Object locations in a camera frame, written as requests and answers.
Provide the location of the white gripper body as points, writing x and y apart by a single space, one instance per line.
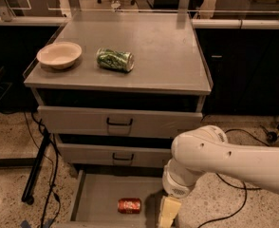
176 186

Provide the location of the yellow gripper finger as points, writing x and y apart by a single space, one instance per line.
168 211

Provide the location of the red coke can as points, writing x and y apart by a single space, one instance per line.
129 206

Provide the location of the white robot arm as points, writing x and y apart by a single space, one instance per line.
206 149

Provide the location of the grey open bottom drawer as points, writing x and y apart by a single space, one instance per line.
96 198

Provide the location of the grey middle drawer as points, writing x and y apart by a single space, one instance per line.
114 155

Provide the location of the grey drawer cabinet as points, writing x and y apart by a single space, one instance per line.
169 74

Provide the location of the green soda can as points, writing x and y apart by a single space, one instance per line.
115 60

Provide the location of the grey top drawer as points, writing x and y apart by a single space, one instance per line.
117 122

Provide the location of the black caster wheel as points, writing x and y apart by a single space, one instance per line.
272 137

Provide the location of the black stand leg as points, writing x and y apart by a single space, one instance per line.
27 196

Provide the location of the white bowl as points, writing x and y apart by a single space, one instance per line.
59 55

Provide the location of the clear water bottle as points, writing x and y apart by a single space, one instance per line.
115 4

